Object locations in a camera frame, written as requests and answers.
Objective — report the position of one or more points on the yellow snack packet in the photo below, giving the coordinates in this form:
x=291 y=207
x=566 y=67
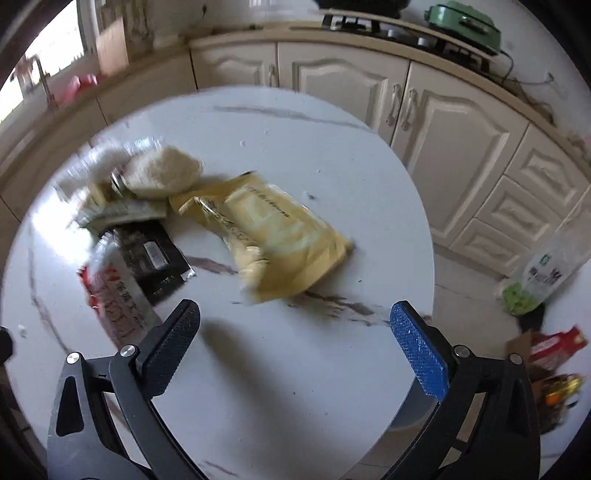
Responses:
x=286 y=235

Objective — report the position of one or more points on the red and white snack packet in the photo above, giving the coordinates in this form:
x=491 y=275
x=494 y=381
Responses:
x=120 y=304

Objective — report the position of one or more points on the large white paper towel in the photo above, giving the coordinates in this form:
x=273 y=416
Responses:
x=161 y=173

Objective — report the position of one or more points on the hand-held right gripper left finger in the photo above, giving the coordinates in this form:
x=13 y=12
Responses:
x=173 y=346

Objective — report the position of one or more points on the cream base cabinets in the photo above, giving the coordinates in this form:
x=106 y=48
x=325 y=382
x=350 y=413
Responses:
x=461 y=138

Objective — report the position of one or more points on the red dish basket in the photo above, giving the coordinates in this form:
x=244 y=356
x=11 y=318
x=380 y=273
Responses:
x=78 y=87

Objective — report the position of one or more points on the metal sink faucet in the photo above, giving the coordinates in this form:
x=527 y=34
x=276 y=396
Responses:
x=39 y=78

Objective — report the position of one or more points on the wooden cutting board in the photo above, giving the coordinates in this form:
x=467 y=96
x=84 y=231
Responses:
x=112 y=46

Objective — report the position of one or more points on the black induction cooker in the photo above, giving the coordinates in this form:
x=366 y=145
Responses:
x=360 y=5

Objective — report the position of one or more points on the round white marble table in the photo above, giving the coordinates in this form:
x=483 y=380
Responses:
x=277 y=369

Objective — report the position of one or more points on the green snack packet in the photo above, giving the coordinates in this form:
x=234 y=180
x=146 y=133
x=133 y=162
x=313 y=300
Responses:
x=129 y=213

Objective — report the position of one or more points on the white rice bag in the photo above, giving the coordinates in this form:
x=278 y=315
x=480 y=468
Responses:
x=545 y=272

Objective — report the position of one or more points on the kitchen window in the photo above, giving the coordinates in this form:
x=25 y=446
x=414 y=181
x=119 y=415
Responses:
x=41 y=50

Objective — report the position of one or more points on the black snack packet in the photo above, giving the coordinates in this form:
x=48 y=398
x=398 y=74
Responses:
x=147 y=258

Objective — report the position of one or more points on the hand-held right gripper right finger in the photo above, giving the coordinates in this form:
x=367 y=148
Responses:
x=418 y=350

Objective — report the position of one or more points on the green electric cooking pot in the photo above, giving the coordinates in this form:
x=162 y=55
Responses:
x=461 y=25

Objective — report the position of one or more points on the black gas stove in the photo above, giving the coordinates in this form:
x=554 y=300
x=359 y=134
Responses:
x=406 y=39

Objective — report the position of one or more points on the beige countertop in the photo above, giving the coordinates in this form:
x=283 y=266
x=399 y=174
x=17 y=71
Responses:
x=231 y=37

